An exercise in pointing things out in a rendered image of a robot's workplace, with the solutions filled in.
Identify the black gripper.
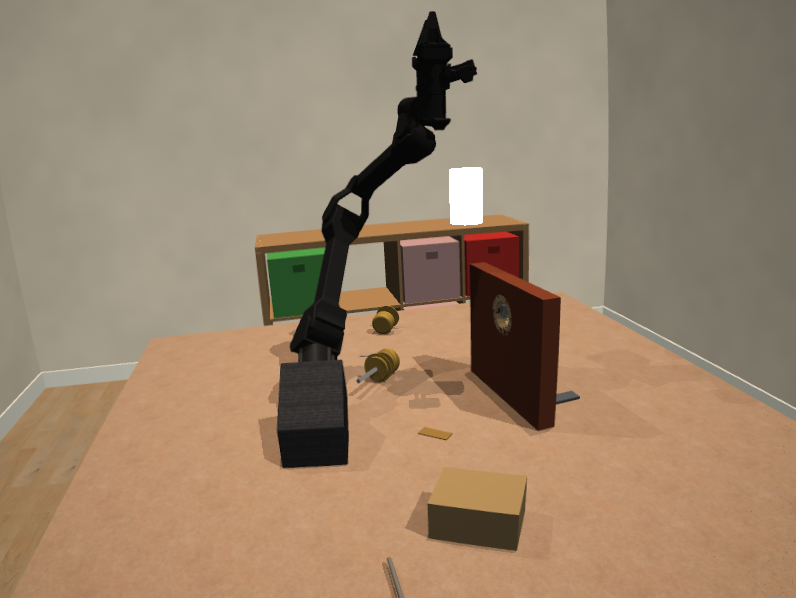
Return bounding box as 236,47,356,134
412,11,453,95

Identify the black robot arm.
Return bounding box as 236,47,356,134
290,59,477,362

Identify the orange-handled screwdriver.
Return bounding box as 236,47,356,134
387,557,404,598

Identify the tan rectangular plate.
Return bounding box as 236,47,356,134
418,427,452,440

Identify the dark brown wooden door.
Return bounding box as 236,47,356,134
470,262,561,431

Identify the tan rectangular box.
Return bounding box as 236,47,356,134
427,467,527,551

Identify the brass door knob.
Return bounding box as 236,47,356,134
356,348,400,383
372,306,399,334

